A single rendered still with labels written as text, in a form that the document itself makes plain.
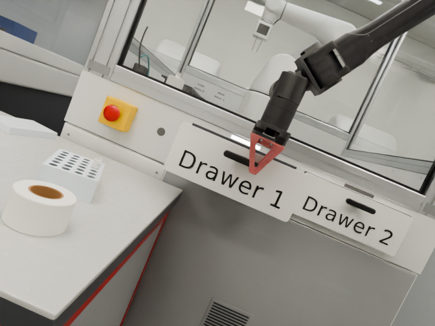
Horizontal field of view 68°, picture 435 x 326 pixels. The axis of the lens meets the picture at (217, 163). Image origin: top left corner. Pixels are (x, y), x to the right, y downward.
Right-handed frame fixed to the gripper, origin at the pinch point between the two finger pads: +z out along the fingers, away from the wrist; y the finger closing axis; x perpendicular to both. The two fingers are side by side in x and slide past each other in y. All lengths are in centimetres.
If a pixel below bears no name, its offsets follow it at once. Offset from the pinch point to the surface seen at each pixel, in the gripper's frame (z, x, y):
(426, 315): 59, -157, 152
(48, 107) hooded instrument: 19, 86, 68
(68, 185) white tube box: 12.1, 25.8, -18.3
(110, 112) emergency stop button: 3.0, 36.1, 11.3
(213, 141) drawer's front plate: -1.4, 9.8, 2.8
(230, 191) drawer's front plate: 6.6, 2.2, 2.7
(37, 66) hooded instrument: 3, 84, 50
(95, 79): -2.6, 46.1, 18.7
